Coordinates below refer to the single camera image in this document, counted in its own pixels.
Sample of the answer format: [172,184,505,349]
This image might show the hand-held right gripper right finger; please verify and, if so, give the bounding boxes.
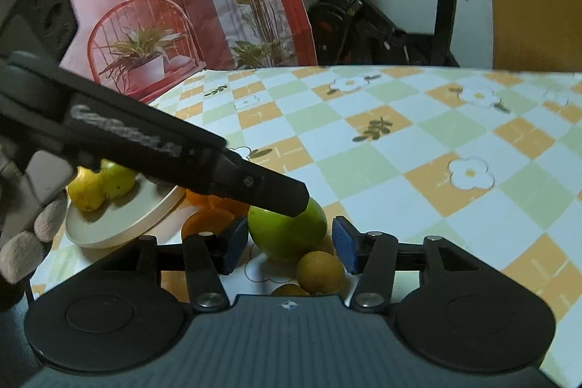
[332,215,485,311]

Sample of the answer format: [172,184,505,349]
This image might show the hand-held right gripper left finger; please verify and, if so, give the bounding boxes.
[97,215,250,311]

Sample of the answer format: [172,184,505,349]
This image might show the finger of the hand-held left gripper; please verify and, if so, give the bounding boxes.
[214,148,310,218]

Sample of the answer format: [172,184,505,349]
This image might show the green orange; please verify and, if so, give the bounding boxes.
[248,197,328,264]

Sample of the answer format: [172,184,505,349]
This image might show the cream plate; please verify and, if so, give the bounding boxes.
[65,174,187,250]

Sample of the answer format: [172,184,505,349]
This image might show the person's left hand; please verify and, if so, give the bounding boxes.
[0,151,69,284]

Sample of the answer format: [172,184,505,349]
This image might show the orange tangerine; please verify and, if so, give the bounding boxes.
[181,208,235,241]
[186,187,251,216]

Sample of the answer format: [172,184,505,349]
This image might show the brown kiwi fruit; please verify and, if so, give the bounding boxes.
[296,251,346,295]
[270,283,312,298]

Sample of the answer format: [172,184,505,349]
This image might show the yellow-green lemon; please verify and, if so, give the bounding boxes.
[100,159,138,199]

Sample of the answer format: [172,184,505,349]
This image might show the yellow lemon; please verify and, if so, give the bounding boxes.
[67,166,108,212]

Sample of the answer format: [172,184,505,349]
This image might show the floral checkered tablecloth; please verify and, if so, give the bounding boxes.
[29,65,582,388]

